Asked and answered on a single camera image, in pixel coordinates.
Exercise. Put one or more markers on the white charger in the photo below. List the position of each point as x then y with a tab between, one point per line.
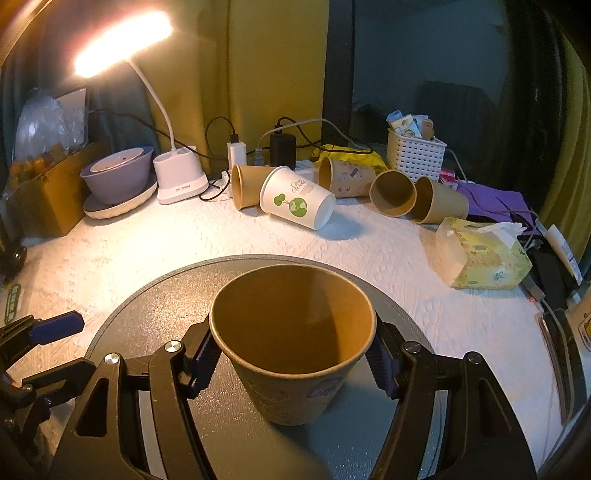
236	152

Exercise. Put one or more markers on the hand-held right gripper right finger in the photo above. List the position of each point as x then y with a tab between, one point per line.
381	369

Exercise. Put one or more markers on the pink box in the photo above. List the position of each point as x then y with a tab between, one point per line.
449	177

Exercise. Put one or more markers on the purple cloth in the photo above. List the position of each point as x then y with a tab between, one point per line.
494	203

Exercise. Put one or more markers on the yellow-green tissue pack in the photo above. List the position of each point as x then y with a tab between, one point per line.
485	258

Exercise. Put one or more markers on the purple bowl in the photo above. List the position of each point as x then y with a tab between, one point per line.
115	187

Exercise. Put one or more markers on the plain brown paper cup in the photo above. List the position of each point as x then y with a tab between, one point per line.
247	184
392	194
443	201

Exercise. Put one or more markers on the small pale bowl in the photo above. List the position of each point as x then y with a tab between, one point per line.
113	162

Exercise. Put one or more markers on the brown paper cup purple print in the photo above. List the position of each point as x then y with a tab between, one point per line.
286	397

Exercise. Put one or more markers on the grey usb plug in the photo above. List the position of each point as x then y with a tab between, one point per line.
258	157

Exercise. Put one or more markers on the white plate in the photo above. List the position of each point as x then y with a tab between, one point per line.
134	203

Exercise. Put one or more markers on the clear plastic bag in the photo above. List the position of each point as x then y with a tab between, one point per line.
46	120

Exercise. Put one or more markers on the white plastic basket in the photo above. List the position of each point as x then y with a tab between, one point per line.
415	154

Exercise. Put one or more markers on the cardboard box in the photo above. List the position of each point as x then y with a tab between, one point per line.
46	203

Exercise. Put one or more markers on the grey round tray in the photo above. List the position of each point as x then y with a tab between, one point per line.
161	295

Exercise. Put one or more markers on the white power strip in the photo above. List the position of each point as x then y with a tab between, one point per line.
307	170

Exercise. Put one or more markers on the black charger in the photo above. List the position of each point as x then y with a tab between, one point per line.
282	147

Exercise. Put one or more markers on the brown paper cup printed figures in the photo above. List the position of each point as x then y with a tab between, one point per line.
351	177

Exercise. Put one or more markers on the bunch of small packets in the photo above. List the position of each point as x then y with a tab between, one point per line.
406	123

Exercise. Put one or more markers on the yellow plastic bag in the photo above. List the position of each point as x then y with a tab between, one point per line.
351	153

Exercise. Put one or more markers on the white desk lamp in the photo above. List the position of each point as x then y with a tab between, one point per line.
180	180

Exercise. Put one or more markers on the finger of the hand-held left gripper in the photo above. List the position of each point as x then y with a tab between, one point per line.
60	324
51	381

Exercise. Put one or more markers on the green sticker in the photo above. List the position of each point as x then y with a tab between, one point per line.
11	302

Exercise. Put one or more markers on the white paper cup green print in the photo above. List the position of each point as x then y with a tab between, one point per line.
295	198

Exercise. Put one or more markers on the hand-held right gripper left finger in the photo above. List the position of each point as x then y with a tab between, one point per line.
203	369

